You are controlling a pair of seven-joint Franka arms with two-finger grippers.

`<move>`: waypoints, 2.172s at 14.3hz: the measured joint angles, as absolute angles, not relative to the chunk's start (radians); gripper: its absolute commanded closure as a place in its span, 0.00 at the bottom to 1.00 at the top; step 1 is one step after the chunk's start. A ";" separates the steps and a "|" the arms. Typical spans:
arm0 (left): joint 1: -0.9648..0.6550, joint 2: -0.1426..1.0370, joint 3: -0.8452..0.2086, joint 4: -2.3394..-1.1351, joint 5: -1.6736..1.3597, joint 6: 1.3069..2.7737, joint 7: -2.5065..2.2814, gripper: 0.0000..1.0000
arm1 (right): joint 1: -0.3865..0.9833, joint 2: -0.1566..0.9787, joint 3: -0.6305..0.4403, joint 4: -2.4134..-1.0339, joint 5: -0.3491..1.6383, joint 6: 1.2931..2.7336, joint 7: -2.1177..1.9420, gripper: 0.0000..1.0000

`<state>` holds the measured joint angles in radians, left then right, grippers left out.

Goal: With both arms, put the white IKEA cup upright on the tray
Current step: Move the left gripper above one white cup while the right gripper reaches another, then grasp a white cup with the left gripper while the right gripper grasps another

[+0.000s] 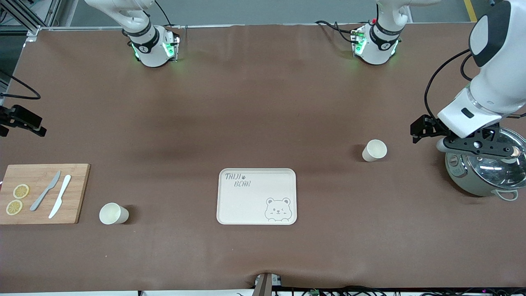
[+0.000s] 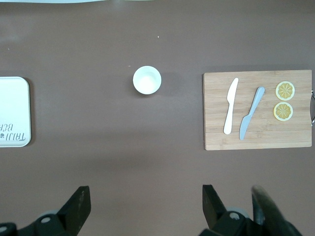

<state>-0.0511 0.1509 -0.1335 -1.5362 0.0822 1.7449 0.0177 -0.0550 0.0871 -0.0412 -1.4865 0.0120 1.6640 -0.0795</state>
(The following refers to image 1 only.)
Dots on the white IKEA cup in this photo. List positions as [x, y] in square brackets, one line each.
[111, 213]
[374, 151]

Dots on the glass pot lid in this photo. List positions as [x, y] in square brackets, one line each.
[497, 172]

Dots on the lemon slice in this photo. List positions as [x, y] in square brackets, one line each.
[14, 207]
[21, 191]

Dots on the white plastic knife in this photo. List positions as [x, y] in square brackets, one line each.
[60, 197]

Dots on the aluminium frame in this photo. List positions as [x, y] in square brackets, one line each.
[24, 18]

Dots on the grey-green cooking pot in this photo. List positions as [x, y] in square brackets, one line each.
[464, 185]

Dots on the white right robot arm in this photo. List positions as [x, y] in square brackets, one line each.
[152, 53]

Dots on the grey metal mount post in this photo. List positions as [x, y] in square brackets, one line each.
[265, 285]

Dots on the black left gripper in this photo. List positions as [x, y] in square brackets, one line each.
[430, 126]

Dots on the grey plastic knife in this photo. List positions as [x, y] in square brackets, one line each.
[44, 192]

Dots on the bamboo cutting board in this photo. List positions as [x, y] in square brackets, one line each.
[78, 193]

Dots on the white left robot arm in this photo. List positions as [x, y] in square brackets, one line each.
[497, 82]

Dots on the white bear print tray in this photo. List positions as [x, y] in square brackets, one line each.
[254, 201]

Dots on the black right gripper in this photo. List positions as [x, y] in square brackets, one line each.
[20, 117]

